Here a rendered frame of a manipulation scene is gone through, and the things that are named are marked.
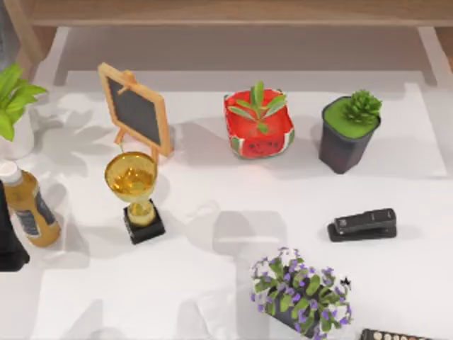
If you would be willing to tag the red watermelon plant pot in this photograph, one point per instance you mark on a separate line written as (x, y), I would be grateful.
(260, 136)

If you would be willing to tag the gold trophy with black base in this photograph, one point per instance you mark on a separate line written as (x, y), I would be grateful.
(131, 177)

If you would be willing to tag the wooden framed blackboard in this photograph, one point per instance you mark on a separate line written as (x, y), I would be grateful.
(136, 110)

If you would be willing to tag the black pot with green succulent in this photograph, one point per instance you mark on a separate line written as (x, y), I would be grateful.
(345, 141)

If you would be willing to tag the purple flower plant pot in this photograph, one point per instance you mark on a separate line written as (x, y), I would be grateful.
(301, 295)

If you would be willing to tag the black stapler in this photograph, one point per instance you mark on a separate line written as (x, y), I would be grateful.
(364, 224)

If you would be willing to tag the wooden shelf unit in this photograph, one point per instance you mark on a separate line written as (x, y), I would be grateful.
(226, 14)

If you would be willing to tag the amber bottle with white cap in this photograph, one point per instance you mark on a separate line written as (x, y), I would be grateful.
(32, 209)

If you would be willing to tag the white pot with green leaves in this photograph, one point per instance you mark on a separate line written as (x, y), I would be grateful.
(16, 117)

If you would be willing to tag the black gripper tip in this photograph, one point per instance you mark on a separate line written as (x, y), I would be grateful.
(8, 244)

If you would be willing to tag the black calculator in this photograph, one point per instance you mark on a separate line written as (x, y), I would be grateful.
(400, 335)

